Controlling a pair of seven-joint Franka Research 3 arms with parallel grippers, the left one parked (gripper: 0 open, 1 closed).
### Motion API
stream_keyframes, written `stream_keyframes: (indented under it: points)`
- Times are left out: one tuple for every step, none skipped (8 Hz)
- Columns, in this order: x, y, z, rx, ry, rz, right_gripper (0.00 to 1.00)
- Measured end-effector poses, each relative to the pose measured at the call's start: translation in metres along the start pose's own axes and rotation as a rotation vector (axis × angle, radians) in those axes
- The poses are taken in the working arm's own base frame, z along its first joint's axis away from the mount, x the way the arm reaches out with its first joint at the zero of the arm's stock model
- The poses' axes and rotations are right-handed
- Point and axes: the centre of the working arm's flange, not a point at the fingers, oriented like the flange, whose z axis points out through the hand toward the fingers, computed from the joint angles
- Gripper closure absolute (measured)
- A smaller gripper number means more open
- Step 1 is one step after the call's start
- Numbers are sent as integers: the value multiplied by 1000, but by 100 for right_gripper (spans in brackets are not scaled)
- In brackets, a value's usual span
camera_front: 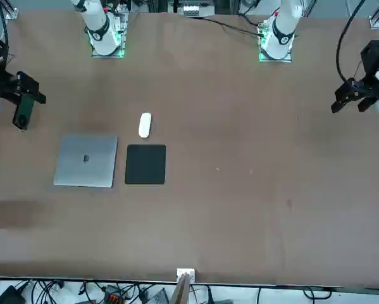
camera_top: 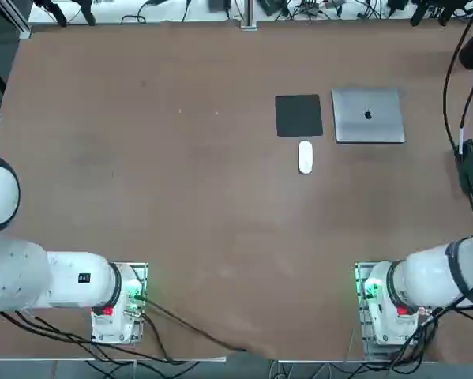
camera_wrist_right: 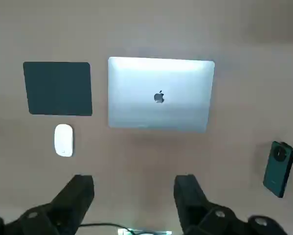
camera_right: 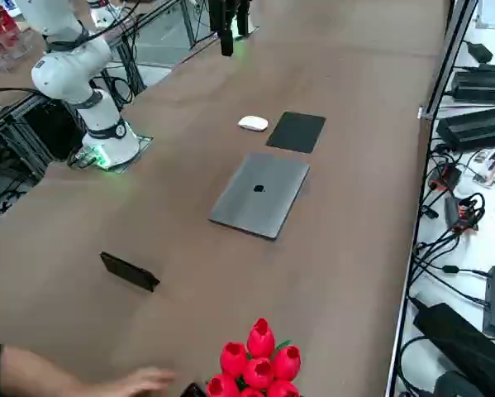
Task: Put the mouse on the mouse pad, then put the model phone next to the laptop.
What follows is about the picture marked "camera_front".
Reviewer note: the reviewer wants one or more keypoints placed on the aluminium camera post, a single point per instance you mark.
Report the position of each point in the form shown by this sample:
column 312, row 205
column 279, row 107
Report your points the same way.
column 183, row 291

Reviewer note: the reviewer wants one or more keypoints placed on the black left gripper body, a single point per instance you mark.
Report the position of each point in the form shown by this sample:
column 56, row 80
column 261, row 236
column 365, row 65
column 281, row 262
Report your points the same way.
column 372, row 58

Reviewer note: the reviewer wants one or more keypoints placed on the aluminium corner bracket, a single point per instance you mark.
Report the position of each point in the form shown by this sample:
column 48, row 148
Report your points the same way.
column 375, row 21
column 12, row 13

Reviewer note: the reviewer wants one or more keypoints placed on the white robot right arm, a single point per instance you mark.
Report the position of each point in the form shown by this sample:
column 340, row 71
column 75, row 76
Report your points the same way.
column 97, row 25

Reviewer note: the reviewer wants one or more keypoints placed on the white computer mouse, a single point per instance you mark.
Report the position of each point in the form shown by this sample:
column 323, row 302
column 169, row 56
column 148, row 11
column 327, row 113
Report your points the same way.
column 145, row 125

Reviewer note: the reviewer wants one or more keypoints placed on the black finned power supply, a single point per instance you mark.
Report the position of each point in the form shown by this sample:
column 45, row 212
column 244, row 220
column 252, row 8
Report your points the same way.
column 160, row 297

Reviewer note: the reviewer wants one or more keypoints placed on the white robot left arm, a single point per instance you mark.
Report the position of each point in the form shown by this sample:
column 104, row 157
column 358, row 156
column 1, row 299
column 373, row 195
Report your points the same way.
column 282, row 31

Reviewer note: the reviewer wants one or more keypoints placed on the grey closed laptop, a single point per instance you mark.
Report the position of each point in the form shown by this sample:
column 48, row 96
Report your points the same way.
column 81, row 171

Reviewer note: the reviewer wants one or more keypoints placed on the black power brick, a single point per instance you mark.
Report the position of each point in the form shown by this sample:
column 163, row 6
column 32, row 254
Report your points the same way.
column 9, row 296

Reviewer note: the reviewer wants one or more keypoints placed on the dark green model phone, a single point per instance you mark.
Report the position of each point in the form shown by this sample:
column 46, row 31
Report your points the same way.
column 21, row 114

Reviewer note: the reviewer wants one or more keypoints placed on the black mouse pad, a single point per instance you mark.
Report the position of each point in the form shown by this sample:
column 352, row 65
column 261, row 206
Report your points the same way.
column 145, row 164

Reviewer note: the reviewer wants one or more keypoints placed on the orange and black hub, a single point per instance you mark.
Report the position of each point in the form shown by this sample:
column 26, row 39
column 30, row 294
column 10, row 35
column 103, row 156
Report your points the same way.
column 114, row 296

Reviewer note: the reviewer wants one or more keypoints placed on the grey power strip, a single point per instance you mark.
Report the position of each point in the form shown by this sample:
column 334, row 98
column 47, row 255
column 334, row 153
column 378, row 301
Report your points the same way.
column 190, row 10

